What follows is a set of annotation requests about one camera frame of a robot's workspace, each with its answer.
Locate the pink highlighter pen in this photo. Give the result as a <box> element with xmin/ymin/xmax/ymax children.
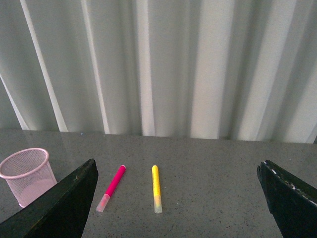
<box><xmin>96</xmin><ymin>165</ymin><xmax>126</xmax><ymax>213</ymax></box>

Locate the pink mesh pen cup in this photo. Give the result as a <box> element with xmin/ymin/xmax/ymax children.
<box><xmin>0</xmin><ymin>148</ymin><xmax>57</xmax><ymax>208</ymax></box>

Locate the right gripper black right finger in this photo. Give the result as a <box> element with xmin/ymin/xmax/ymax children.
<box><xmin>257</xmin><ymin>160</ymin><xmax>317</xmax><ymax>238</ymax></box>

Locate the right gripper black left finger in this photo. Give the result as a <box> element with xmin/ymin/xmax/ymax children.
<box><xmin>0</xmin><ymin>159</ymin><xmax>98</xmax><ymax>238</ymax></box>

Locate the yellow highlighter pen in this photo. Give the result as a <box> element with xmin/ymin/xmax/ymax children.
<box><xmin>152</xmin><ymin>165</ymin><xmax>162</xmax><ymax>214</ymax></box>

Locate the white pleated curtain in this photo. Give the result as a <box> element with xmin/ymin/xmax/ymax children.
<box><xmin>0</xmin><ymin>0</ymin><xmax>317</xmax><ymax>143</ymax></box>

